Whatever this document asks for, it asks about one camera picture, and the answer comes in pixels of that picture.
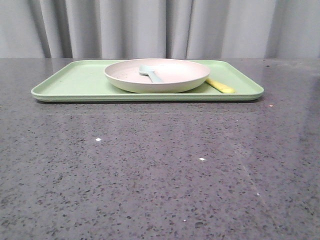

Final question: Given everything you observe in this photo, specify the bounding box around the cream white round plate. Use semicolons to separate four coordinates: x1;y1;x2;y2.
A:
104;58;211;94

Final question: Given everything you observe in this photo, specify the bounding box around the light blue plastic spoon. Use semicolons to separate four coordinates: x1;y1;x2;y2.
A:
139;64;163;83

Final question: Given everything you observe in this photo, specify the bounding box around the yellow plastic fork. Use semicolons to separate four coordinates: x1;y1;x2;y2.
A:
205;78;236;94

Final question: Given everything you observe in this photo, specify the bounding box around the light green plastic tray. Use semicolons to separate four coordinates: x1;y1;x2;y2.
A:
31;60;264;102

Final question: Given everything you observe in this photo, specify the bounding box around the grey pleated curtain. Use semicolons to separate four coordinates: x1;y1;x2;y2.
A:
0;0;320;59

